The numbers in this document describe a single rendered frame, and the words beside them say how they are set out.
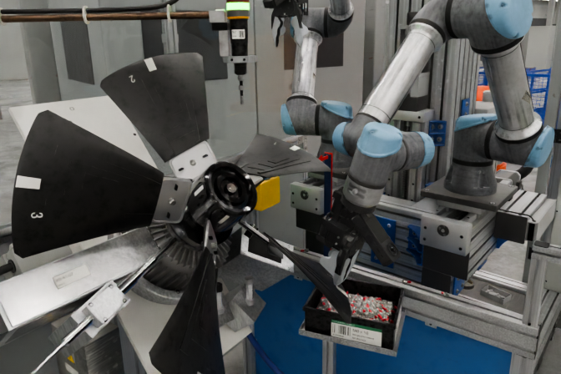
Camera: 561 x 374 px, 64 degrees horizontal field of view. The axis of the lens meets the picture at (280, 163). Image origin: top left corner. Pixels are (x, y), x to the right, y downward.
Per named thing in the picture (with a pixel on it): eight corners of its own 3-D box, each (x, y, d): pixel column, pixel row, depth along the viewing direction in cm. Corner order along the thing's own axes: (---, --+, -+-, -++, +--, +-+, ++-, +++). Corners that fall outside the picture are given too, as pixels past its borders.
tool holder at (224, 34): (209, 63, 87) (206, 9, 85) (215, 61, 94) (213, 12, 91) (255, 63, 87) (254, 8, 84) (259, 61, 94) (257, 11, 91)
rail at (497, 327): (237, 255, 155) (236, 235, 153) (245, 251, 158) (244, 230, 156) (534, 361, 103) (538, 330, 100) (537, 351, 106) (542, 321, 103)
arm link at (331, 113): (351, 141, 162) (352, 103, 158) (314, 139, 165) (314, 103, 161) (353, 134, 173) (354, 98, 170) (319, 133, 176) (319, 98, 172)
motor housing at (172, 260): (149, 314, 93) (179, 293, 85) (97, 219, 97) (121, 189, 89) (226, 269, 110) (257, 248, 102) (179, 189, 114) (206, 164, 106)
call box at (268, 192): (223, 205, 149) (221, 174, 146) (244, 197, 157) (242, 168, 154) (261, 215, 140) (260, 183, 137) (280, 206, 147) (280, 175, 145)
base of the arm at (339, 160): (331, 155, 182) (331, 131, 179) (363, 161, 172) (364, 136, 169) (308, 164, 171) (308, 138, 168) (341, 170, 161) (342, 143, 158)
